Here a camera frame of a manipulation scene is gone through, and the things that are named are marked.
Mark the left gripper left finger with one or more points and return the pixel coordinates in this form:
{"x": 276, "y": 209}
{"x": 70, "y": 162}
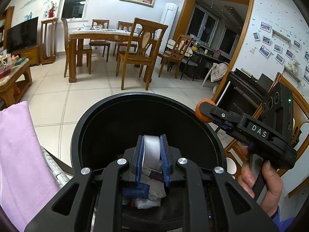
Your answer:
{"x": 92, "y": 200}

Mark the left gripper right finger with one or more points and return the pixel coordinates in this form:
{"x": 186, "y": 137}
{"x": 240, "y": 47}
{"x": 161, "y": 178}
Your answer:
{"x": 206, "y": 200}

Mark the white tissue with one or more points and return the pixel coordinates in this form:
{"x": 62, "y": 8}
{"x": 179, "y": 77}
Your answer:
{"x": 147, "y": 193}

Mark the white plastic cup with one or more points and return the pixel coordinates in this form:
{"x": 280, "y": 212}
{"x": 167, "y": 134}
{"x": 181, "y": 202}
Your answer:
{"x": 151, "y": 152}

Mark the black trash bin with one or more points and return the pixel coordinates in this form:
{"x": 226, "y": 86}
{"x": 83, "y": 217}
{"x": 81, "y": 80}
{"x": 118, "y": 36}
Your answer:
{"x": 113, "y": 125}

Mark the black piano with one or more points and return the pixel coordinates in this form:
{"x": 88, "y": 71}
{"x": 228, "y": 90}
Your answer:
{"x": 244, "y": 94}

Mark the purple tablecloth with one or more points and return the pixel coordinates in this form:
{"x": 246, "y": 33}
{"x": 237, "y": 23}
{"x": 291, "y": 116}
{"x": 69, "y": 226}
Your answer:
{"x": 26, "y": 181}

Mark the wooden coffee table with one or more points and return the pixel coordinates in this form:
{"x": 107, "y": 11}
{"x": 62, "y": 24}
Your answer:
{"x": 14, "y": 85}

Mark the wooden tv cabinet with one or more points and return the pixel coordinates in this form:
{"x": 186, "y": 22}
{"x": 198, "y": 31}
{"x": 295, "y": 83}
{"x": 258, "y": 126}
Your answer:
{"x": 32, "y": 53}

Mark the wooden dining chair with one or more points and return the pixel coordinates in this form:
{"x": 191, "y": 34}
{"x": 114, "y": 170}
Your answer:
{"x": 142, "y": 48}

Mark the white air conditioner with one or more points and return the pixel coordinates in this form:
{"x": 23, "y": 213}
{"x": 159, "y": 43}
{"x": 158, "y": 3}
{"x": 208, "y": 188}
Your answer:
{"x": 167, "y": 18}

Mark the wooden dining table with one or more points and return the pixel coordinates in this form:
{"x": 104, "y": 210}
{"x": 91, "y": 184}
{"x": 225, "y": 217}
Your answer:
{"x": 99, "y": 37}

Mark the black television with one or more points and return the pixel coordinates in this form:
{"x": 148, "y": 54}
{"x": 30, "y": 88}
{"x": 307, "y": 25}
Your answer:
{"x": 22, "y": 35}

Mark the wooden plant stand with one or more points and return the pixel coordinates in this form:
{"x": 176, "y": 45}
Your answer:
{"x": 47, "y": 40}

